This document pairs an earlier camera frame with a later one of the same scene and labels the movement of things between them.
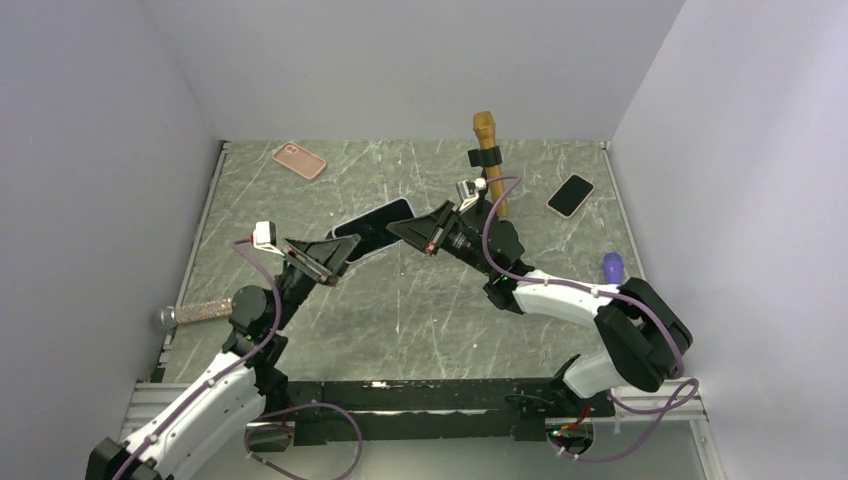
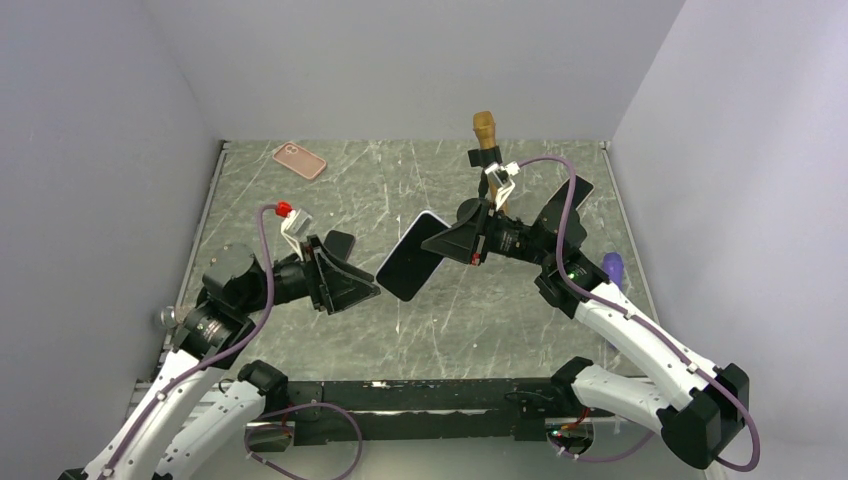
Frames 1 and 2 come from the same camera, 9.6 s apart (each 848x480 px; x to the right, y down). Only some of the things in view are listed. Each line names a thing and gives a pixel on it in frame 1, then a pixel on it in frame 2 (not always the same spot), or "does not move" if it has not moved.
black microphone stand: x=485 y=157 does not move
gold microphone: x=485 y=125 does not move
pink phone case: x=299 y=159 does not move
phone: x=372 y=228 → x=407 y=265
